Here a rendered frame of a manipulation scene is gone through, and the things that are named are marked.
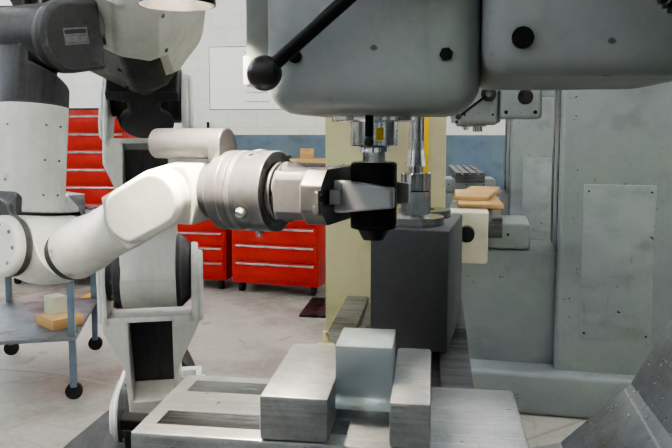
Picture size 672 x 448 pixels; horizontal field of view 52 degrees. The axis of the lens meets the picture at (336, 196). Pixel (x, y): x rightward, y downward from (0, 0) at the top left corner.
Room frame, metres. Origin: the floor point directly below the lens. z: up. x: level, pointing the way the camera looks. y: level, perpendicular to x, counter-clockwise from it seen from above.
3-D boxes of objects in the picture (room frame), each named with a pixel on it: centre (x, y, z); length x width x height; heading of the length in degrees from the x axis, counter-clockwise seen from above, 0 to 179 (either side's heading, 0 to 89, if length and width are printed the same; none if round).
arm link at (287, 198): (0.74, 0.05, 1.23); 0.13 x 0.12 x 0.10; 157
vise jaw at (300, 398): (0.65, 0.03, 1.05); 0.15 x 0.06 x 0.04; 172
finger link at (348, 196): (0.68, -0.03, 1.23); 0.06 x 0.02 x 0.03; 67
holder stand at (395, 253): (1.14, -0.14, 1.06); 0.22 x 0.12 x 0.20; 165
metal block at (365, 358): (0.64, -0.03, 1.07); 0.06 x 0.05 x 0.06; 172
